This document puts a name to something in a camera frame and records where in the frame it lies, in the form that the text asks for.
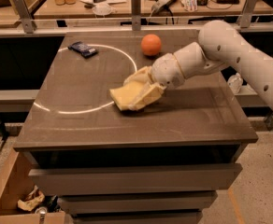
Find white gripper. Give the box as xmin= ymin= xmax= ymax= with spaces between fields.
xmin=123 ymin=53 xmax=185 ymax=111

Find yellow sponge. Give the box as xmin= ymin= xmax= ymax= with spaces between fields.
xmin=109 ymin=81 xmax=149 ymax=111

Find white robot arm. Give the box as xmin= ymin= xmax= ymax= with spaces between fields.
xmin=125 ymin=21 xmax=273 ymax=110

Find blue rxbar wrapper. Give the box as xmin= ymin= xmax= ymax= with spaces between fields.
xmin=68 ymin=41 xmax=98 ymax=58

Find orange ball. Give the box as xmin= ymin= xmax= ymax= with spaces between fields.
xmin=141 ymin=34 xmax=162 ymax=56

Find grey drawer cabinet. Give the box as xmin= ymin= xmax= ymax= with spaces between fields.
xmin=15 ymin=31 xmax=257 ymax=224

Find white power strip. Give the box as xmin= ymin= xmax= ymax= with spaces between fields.
xmin=151 ymin=0 xmax=176 ymax=14

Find clear plastic bottle left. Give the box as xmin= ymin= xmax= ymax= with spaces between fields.
xmin=227 ymin=73 xmax=243 ymax=94

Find white bowl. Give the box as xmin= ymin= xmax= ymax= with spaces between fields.
xmin=92 ymin=4 xmax=112 ymax=16

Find white patterned box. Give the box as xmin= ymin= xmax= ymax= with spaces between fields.
xmin=180 ymin=0 xmax=197 ymax=12

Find crumpled paper bag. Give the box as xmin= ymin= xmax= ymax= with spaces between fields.
xmin=17 ymin=186 xmax=45 ymax=212

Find metal can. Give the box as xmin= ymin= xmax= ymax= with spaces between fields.
xmin=35 ymin=206 xmax=48 ymax=224

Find cardboard box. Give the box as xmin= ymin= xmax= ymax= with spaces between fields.
xmin=0 ymin=149 xmax=71 ymax=224

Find middle metal bracket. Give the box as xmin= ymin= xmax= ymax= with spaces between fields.
xmin=131 ymin=0 xmax=141 ymax=31

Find metal bracket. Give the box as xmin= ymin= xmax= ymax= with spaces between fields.
xmin=237 ymin=0 xmax=258 ymax=28
xmin=131 ymin=0 xmax=141 ymax=31
xmin=12 ymin=0 xmax=36 ymax=34

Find right metal bracket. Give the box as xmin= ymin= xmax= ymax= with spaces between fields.
xmin=237 ymin=0 xmax=258 ymax=28

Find left metal bracket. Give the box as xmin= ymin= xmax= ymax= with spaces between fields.
xmin=12 ymin=0 xmax=36 ymax=34

